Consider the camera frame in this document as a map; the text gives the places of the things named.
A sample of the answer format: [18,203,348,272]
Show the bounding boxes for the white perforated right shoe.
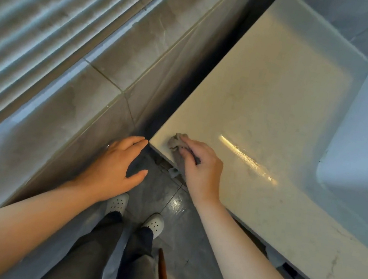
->
[139,211,167,241]

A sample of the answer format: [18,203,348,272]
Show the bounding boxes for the person's right forearm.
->
[180,196,348,279]

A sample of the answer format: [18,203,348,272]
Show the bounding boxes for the person's left forearm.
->
[0,167,104,279]

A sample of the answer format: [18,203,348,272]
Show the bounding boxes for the person's left hand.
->
[70,126,154,209]

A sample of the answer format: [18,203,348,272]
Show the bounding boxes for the white perforated left shoe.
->
[104,190,130,218]

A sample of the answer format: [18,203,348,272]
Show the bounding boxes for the grey cleaning cloth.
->
[163,131,206,183]

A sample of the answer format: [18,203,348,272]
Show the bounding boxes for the dark grey trousers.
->
[36,200,178,279]

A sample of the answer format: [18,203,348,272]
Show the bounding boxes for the white perforated shoe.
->
[139,211,167,241]
[104,190,130,218]

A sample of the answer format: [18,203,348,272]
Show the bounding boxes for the white ceramic sink basin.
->
[302,21,368,262]

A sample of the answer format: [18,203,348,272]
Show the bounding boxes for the person's right hand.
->
[168,135,230,211]

